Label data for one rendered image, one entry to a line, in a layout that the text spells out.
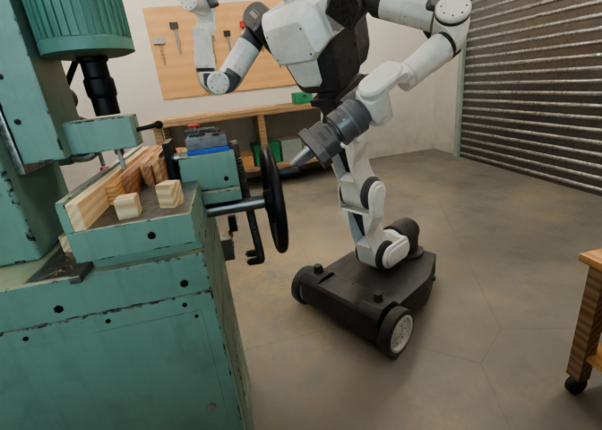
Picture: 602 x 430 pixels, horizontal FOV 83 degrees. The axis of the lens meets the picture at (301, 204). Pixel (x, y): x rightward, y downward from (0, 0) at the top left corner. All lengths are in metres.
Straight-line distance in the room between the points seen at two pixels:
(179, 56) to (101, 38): 3.40
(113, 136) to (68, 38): 0.20
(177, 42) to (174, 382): 3.69
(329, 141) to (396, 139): 4.05
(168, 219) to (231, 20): 3.71
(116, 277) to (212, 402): 0.39
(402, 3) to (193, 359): 0.98
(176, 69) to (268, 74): 1.01
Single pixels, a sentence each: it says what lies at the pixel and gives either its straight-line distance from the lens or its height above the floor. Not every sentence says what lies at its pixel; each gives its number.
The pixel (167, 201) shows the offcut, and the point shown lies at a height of 0.91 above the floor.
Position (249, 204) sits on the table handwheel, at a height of 0.81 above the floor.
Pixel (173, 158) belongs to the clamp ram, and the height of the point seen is 0.95.
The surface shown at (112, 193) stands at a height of 0.93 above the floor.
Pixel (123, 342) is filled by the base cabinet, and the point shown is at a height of 0.63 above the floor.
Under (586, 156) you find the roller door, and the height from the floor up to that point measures 0.29.
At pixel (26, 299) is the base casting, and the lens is 0.84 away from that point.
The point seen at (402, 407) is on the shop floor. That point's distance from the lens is 1.42.
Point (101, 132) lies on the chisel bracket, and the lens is 0.87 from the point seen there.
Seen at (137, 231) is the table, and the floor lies 0.88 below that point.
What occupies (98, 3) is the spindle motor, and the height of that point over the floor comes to 1.28.
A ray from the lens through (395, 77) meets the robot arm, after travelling 0.84.
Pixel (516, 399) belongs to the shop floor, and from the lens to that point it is 1.53.
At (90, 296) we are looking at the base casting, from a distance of 0.80.
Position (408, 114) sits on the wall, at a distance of 4.88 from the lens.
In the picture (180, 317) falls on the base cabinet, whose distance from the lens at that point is 0.79.
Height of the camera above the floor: 1.10
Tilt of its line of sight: 20 degrees down
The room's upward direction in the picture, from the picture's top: 6 degrees counter-clockwise
